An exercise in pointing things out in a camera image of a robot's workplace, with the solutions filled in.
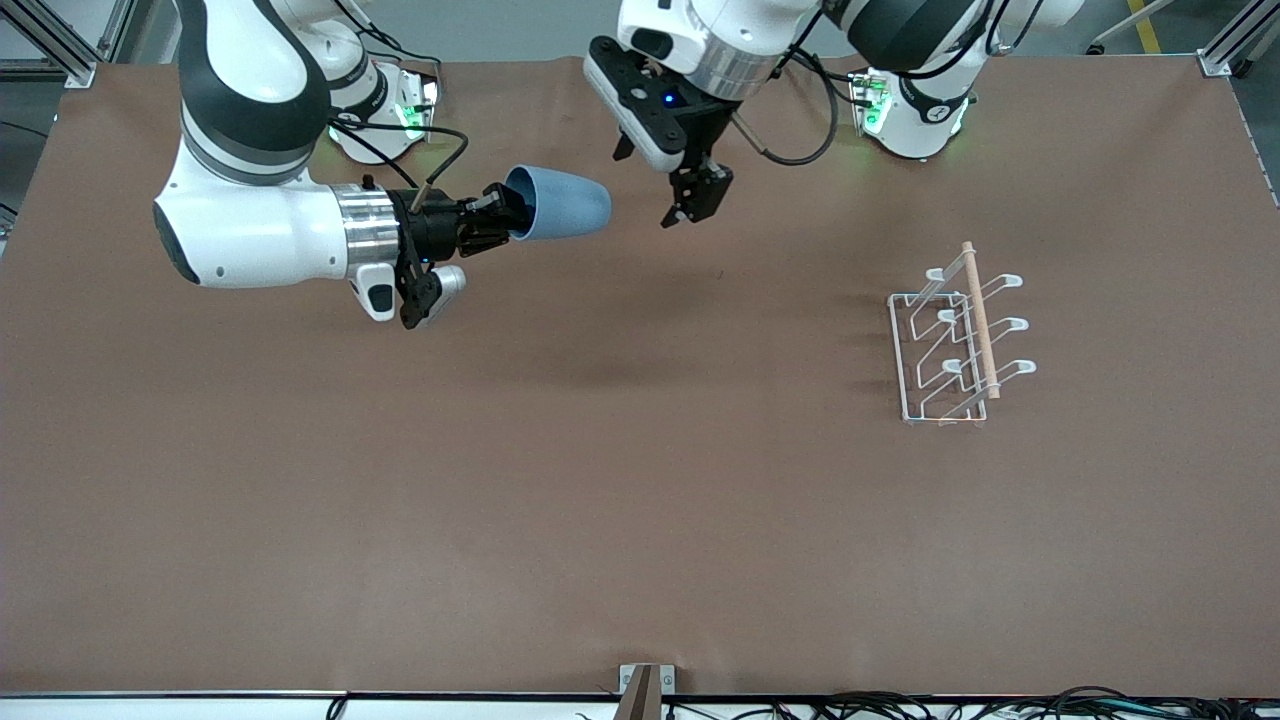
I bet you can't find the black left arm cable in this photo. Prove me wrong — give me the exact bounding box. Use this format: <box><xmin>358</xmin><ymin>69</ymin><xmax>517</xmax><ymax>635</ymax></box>
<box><xmin>730</xmin><ymin>45</ymin><xmax>841</xmax><ymax>168</ymax></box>

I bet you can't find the blue plastic cup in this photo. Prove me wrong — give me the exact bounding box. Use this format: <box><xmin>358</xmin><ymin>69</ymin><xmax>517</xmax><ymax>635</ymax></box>
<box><xmin>503</xmin><ymin>165</ymin><xmax>613</xmax><ymax>242</ymax></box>

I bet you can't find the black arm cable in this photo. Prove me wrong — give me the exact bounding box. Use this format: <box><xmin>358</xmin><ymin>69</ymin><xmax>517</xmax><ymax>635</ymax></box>
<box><xmin>730</xmin><ymin>45</ymin><xmax>841</xmax><ymax>168</ymax></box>
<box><xmin>328</xmin><ymin>118</ymin><xmax>471</xmax><ymax>216</ymax></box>

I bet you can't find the aluminium frame profile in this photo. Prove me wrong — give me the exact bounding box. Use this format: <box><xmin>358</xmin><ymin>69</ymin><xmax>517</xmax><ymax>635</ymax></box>
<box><xmin>0</xmin><ymin>0</ymin><xmax>136</xmax><ymax>89</ymax></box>
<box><xmin>1197</xmin><ymin>0</ymin><xmax>1280</xmax><ymax>79</ymax></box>

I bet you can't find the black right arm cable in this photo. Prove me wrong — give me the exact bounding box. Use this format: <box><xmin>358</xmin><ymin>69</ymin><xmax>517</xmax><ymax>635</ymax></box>
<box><xmin>328</xmin><ymin>118</ymin><xmax>471</xmax><ymax>216</ymax></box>

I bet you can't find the brown table mat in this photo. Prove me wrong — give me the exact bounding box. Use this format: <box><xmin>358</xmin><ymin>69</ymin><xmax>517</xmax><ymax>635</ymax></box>
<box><xmin>0</xmin><ymin>55</ymin><xmax>1280</xmax><ymax>698</ymax></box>

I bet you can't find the silver bracket with brown post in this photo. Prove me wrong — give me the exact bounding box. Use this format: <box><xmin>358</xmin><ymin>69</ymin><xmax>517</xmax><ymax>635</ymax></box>
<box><xmin>618</xmin><ymin>663</ymin><xmax>677</xmax><ymax>720</ymax></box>

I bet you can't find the white wire cup holder rack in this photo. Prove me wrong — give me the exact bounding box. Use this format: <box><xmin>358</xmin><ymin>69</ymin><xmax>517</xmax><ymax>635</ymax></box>
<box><xmin>887</xmin><ymin>240</ymin><xmax>1038</xmax><ymax>428</ymax></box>

